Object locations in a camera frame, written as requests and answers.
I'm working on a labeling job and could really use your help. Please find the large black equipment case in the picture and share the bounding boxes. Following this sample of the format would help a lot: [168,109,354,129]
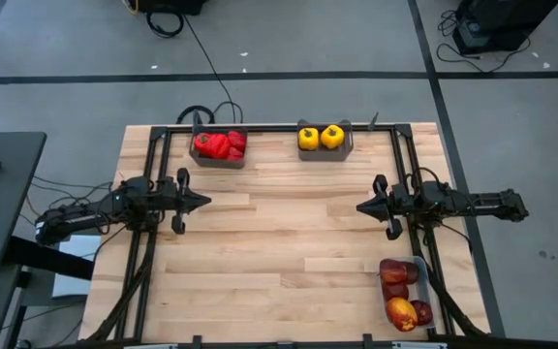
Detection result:
[452,0,558,56]

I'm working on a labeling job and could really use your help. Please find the red apple with yellow patch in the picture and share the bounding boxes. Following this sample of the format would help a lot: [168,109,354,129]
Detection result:
[386,297,419,333]

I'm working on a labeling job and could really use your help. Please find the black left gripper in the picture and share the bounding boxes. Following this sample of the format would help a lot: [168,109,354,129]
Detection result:
[155,168,212,236]

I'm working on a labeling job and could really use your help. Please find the black tangled floor cables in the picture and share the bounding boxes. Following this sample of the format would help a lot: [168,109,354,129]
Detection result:
[436,9,532,74]

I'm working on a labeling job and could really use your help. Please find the yellow bell pepper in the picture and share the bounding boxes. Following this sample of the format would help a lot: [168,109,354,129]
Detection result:
[297,127,320,151]
[320,124,346,150]

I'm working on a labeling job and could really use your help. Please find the dark gray basket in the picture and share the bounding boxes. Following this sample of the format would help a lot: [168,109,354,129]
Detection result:
[296,119,356,163]
[189,123,250,170]

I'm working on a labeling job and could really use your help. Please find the gray desk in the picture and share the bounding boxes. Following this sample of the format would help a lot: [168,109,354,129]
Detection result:
[0,130,47,272]

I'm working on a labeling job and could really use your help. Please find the black braided cable bundle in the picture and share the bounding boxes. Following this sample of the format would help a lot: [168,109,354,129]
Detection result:
[414,232,483,338]
[84,227,159,343]

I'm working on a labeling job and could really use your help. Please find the coiled black cable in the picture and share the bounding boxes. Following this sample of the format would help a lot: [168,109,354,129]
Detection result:
[145,10,186,39]

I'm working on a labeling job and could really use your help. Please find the black aluminium table frame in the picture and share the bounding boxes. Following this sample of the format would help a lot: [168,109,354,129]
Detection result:
[84,123,491,349]

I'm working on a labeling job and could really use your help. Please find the white paper stack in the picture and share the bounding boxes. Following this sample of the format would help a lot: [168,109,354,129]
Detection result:
[51,234,102,298]

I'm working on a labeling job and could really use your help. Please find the long black floor cable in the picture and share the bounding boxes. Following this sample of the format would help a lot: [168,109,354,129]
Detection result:
[181,14,237,125]

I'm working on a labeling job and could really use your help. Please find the clear plastic bin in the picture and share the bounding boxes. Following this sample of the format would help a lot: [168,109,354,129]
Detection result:
[378,255,438,332]

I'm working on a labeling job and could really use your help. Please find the black desk beam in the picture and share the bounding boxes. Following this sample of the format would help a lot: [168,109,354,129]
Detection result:
[5,236,95,281]

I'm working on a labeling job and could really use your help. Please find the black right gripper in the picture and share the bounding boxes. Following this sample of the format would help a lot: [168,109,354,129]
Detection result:
[356,174,414,241]

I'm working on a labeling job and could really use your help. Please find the black looped cables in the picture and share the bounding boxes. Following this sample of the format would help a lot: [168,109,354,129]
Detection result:
[175,100,245,126]

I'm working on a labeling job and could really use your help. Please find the black equipment box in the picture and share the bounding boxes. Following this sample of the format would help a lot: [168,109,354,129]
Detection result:
[136,0,210,16]

